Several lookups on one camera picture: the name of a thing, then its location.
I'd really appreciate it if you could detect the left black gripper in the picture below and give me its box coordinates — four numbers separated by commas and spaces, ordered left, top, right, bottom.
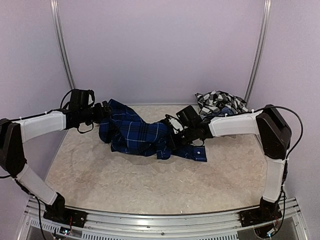
79, 100, 113, 126

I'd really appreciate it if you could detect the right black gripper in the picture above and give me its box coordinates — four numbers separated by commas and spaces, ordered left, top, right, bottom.
166, 124, 197, 149

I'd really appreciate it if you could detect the blue plaid long sleeve shirt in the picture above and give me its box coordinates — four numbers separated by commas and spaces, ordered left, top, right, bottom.
98, 99, 207, 162

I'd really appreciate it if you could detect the light blue plastic basket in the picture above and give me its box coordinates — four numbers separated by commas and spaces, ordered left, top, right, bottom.
199, 107, 212, 118

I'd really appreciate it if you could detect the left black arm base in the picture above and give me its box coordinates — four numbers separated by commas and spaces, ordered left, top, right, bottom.
43, 192, 88, 228

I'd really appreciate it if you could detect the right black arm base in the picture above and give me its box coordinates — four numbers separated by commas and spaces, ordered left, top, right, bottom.
239, 196, 284, 227

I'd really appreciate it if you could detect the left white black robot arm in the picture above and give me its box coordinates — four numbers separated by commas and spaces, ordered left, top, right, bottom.
0, 89, 112, 223

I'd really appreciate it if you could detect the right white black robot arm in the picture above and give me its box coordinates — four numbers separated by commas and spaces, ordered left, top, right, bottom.
168, 105, 292, 222

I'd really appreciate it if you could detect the black white checkered shirt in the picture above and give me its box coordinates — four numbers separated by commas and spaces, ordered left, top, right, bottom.
195, 90, 249, 115

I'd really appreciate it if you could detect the small blue check shirt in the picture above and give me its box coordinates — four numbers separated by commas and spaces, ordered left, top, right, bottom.
210, 107, 235, 117

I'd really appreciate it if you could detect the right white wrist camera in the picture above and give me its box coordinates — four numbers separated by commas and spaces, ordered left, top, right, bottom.
166, 115, 184, 134

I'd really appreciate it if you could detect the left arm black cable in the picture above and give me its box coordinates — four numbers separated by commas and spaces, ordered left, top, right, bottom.
61, 88, 96, 133

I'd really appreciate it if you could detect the left aluminium frame post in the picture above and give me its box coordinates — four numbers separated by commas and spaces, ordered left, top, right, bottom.
49, 0, 76, 89

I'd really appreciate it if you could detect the aluminium frame post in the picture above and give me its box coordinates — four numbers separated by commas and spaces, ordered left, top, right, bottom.
244, 0, 272, 104
49, 0, 76, 89

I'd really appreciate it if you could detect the front aluminium rail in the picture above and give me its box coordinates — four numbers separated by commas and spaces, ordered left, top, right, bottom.
17, 198, 310, 240

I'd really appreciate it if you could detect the right aluminium frame post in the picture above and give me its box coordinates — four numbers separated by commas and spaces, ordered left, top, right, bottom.
244, 0, 272, 104

